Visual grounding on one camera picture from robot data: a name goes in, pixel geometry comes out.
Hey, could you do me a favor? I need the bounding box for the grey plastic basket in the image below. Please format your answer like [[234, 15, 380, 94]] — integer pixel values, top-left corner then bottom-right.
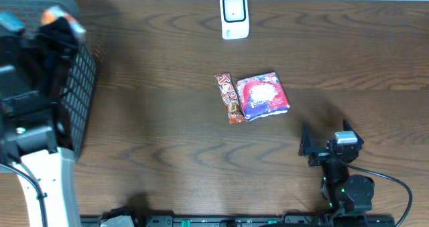
[[1, 0, 98, 160]]

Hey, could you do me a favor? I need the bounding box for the pink purple pad package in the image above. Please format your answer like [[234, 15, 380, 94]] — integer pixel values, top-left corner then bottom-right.
[[236, 72, 290, 121]]

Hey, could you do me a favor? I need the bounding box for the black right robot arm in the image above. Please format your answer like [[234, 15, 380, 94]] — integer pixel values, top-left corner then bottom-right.
[[298, 120, 375, 216]]

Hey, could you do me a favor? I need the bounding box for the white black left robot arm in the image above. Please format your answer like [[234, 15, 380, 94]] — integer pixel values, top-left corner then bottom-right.
[[1, 11, 81, 226]]

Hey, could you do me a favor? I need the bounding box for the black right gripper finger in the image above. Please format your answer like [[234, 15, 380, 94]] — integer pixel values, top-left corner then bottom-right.
[[298, 124, 312, 156], [343, 119, 364, 143]]

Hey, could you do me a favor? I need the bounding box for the orange chocolate bar wrapper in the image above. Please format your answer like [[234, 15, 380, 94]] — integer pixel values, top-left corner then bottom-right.
[[214, 72, 246, 124]]

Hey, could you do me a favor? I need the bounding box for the small orange snack box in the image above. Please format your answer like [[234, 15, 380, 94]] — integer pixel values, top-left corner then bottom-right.
[[40, 5, 86, 43]]

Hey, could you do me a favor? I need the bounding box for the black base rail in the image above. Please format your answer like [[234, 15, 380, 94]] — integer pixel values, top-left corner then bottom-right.
[[80, 214, 396, 227]]

